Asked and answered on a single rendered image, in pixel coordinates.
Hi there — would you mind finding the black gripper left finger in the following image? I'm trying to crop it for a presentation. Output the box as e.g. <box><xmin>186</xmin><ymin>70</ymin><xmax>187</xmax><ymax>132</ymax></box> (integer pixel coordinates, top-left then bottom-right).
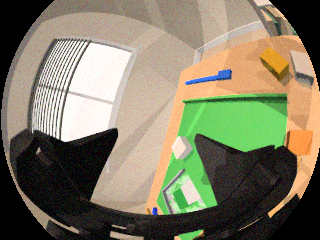
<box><xmin>33</xmin><ymin>128</ymin><xmax>119</xmax><ymax>201</ymax></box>

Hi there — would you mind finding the yellow cube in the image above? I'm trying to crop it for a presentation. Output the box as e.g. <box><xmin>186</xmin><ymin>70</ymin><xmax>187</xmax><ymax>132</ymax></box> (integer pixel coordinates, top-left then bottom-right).
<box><xmin>259</xmin><ymin>47</ymin><xmax>289</xmax><ymax>83</ymax></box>

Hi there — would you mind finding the green flat mat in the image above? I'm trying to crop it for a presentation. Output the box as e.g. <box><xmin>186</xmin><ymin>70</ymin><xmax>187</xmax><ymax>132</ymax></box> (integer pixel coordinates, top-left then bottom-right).
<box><xmin>157</xmin><ymin>99</ymin><xmax>288</xmax><ymax>215</ymax></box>

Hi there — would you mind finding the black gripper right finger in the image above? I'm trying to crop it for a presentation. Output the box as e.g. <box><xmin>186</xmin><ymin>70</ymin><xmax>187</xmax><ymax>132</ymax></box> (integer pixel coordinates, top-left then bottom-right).
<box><xmin>195</xmin><ymin>133</ymin><xmax>275</xmax><ymax>205</ymax></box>

